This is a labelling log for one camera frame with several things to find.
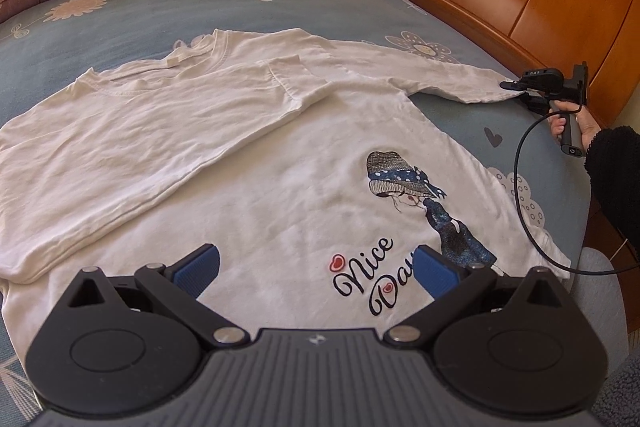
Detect blue floral bed sheet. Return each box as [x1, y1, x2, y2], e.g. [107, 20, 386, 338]
[0, 0, 606, 427]

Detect person's right forearm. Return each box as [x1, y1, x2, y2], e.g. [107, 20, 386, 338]
[584, 126, 640, 258]

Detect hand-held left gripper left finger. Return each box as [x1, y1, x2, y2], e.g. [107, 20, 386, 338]
[67, 243, 251, 349]

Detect white long-sleeved printed shirt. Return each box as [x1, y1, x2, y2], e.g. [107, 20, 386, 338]
[0, 27, 573, 338]

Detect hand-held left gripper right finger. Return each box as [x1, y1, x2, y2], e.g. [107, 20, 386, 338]
[384, 244, 573, 349]

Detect person's right hand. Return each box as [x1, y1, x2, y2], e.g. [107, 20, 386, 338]
[547, 101, 599, 148]

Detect person's grey fleece jacket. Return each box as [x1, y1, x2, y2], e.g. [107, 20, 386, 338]
[592, 347, 640, 427]

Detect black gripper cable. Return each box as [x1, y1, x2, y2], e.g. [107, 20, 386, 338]
[512, 112, 640, 278]

